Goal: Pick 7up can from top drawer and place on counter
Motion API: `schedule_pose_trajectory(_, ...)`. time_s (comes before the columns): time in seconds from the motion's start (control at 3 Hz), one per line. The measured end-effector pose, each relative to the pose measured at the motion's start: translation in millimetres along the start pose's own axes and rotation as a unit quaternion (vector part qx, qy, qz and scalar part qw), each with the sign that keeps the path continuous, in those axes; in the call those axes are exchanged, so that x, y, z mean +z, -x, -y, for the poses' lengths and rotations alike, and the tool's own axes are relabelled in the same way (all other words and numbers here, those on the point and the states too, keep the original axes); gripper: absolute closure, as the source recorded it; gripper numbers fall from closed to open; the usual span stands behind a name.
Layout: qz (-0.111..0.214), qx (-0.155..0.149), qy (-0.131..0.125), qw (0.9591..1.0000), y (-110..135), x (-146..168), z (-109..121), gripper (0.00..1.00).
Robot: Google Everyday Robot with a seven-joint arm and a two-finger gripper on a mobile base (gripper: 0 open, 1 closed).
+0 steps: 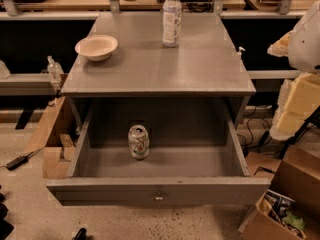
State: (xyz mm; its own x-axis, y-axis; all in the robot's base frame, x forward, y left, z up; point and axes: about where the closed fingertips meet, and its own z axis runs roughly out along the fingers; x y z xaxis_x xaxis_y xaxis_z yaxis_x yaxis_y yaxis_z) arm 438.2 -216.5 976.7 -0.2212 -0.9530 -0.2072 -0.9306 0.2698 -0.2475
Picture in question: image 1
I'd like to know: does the grey cabinet counter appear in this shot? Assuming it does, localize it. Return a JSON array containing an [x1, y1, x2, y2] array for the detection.
[[62, 11, 255, 121]]

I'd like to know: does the black power adapter on floor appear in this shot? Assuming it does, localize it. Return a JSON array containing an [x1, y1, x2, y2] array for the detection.
[[6, 155, 28, 171]]

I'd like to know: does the small pump bottle behind counter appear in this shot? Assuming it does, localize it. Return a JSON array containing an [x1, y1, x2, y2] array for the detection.
[[237, 46, 246, 58]]

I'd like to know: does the cardboard box with magazines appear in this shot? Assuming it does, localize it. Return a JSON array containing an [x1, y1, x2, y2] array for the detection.
[[239, 146, 320, 240]]

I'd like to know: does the small bottle on left shelf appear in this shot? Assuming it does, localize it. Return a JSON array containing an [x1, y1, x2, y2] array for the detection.
[[47, 56, 64, 81]]

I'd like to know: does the open grey top drawer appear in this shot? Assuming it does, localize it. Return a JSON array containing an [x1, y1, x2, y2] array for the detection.
[[47, 98, 270, 206]]

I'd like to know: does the cardboard box at left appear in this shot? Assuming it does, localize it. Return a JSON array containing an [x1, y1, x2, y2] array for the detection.
[[24, 97, 76, 179]]

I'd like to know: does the white paper bowl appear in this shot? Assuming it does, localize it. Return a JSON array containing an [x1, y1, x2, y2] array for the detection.
[[75, 35, 118, 62]]

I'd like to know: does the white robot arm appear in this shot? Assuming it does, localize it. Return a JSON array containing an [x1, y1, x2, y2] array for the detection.
[[267, 1, 320, 73]]

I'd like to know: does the clear plastic water bottle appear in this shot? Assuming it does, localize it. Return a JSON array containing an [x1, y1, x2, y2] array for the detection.
[[162, 0, 182, 47]]

